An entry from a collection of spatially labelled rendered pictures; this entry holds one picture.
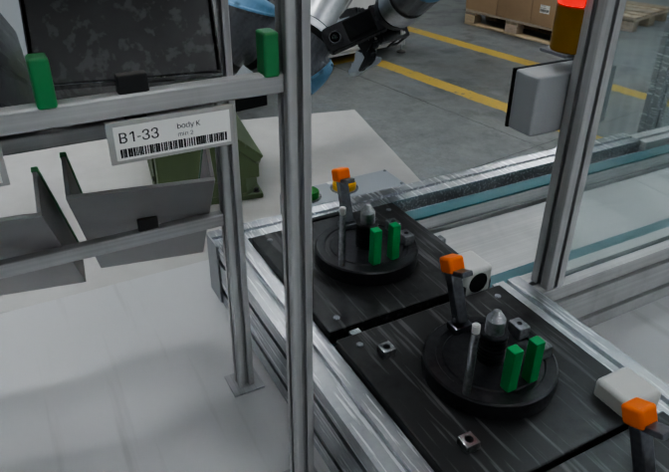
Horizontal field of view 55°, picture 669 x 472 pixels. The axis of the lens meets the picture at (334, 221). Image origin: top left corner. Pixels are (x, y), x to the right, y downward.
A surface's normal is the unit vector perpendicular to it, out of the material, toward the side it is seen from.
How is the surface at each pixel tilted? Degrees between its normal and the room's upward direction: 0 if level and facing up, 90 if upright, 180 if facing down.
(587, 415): 0
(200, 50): 65
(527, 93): 90
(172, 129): 90
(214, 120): 90
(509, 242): 0
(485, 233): 0
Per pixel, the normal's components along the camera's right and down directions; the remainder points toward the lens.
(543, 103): 0.47, 0.44
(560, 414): 0.01, -0.87
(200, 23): 0.29, 0.06
